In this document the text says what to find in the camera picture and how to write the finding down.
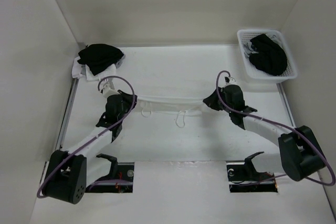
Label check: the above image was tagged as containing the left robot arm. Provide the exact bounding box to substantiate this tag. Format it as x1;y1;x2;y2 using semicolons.
37;90;137;205

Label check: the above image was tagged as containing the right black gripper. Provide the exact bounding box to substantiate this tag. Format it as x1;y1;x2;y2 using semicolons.
203;87;233;113

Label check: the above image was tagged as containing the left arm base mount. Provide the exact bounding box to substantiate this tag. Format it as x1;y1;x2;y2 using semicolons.
86;154;135;194

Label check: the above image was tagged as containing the left aluminium rail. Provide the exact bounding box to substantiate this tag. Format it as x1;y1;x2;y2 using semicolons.
52;79;79;151

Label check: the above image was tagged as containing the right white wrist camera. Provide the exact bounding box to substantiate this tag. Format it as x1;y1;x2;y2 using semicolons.
225;76;237;86

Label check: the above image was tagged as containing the folded black tank top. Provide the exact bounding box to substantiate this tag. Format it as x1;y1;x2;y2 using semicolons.
77;44;124;76

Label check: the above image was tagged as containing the folded grey tank top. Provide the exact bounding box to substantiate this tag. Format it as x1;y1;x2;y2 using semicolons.
115;55;125;69

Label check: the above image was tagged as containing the black tank top in basket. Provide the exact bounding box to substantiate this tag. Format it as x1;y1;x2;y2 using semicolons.
249;34;288;76

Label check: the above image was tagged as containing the white tank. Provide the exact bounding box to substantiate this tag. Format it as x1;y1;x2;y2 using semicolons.
71;57;117;82
137;95;209;128

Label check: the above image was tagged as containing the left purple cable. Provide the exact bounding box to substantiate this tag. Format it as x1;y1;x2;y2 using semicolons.
36;76;136;198

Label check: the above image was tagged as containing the folded white tank top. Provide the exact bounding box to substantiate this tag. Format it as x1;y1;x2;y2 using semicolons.
71;57;117;82

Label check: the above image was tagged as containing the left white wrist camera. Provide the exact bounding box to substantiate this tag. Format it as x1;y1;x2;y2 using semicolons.
100;82;119;99

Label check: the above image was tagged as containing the grey tank top in basket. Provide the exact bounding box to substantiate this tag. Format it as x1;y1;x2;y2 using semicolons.
243;41;257;58

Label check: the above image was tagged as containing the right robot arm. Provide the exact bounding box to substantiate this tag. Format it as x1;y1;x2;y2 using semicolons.
203;84;326;182

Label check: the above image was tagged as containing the aluminium rail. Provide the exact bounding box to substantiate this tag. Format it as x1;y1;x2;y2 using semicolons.
52;79;79;151
277;83;297;128

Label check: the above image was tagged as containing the white plastic basket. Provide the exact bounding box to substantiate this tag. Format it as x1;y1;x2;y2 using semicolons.
237;29;298;83

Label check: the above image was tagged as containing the right aluminium rail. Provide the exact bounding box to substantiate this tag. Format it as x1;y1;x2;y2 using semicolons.
277;83;297;128

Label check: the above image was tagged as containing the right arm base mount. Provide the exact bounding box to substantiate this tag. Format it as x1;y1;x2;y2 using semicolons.
226;152;278;193

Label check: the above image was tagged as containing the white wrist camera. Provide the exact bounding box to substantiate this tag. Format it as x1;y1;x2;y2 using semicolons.
225;76;237;86
100;82;119;99

